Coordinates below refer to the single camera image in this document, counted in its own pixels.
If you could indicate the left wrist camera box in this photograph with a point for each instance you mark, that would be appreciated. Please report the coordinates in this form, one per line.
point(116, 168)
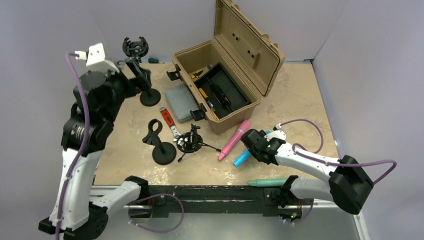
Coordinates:
point(96, 59)

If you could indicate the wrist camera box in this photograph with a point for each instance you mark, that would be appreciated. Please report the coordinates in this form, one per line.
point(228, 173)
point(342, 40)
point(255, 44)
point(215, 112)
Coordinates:
point(276, 132)
point(96, 59)

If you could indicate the black toolbox tray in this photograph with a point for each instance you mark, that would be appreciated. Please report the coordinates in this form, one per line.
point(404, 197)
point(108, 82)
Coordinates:
point(222, 91)

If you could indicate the yellow black pliers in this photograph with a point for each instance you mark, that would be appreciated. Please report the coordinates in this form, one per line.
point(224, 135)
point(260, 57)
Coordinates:
point(197, 74)

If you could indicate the green handled screwdriver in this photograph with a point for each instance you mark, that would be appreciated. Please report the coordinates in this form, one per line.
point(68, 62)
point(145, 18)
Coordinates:
point(152, 60)

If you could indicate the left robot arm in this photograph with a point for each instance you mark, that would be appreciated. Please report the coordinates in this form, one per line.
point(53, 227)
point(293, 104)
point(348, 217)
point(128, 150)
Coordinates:
point(99, 96)

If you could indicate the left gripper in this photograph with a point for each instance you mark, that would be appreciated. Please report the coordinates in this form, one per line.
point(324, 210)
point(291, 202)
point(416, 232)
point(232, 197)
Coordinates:
point(134, 88)

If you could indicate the black tripod shock mount stand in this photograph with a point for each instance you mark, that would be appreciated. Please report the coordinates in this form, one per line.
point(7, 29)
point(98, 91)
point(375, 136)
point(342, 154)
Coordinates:
point(190, 142)

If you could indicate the blue microphone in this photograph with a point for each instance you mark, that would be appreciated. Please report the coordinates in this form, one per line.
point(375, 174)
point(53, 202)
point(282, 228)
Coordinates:
point(243, 158)

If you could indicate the tall black mic stand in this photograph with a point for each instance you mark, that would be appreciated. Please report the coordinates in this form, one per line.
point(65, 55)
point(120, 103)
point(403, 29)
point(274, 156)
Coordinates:
point(135, 50)

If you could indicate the black round base mic stand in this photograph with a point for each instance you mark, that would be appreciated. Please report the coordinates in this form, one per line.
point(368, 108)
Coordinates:
point(163, 153)

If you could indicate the yellow handled tool in tray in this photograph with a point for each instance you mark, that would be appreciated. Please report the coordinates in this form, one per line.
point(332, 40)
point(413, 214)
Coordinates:
point(209, 102)

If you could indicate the black front mounting rail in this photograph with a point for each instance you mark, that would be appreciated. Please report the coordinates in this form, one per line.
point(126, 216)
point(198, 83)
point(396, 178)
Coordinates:
point(163, 200)

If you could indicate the pink microphone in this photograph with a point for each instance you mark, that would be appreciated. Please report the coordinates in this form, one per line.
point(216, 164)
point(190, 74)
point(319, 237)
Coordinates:
point(242, 128)

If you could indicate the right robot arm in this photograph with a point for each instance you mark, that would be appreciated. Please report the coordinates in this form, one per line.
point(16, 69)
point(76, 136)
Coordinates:
point(341, 181)

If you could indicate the grey flat case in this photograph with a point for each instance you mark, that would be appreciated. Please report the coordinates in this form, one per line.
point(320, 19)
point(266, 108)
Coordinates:
point(181, 102)

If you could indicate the red adjustable wrench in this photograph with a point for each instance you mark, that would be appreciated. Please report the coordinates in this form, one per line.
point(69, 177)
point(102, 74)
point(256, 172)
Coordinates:
point(170, 122)

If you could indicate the mint green microphone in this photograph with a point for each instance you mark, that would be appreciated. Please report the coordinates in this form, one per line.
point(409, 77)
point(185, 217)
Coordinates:
point(267, 182)

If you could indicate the tan plastic toolbox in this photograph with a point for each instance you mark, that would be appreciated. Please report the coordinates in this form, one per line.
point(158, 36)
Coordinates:
point(249, 56)

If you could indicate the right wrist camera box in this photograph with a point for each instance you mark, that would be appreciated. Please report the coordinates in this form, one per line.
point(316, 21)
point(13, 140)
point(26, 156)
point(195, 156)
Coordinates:
point(276, 132)

